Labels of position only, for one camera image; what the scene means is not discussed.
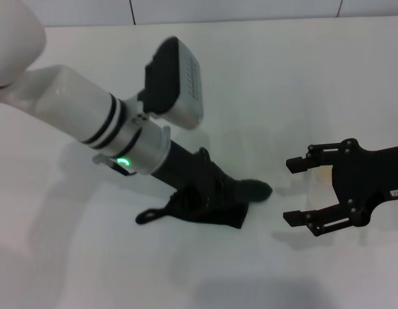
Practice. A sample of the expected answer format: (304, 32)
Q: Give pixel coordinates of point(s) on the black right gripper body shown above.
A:
(369, 177)

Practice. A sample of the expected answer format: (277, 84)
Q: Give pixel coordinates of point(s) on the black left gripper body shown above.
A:
(182, 167)

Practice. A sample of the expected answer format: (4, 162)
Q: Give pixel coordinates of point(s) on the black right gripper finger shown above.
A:
(293, 218)
(295, 164)

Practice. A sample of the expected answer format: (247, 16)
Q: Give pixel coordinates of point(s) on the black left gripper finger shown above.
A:
(224, 183)
(198, 199)

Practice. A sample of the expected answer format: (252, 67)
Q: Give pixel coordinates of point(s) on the dark rag with loop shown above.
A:
(250, 190)

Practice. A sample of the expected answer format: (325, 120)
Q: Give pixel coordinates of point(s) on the white paper cup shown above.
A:
(322, 193)

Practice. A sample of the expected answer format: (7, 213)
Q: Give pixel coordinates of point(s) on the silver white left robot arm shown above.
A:
(73, 103)

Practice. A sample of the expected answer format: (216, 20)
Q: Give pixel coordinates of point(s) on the silver black wrist camera box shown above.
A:
(166, 80)

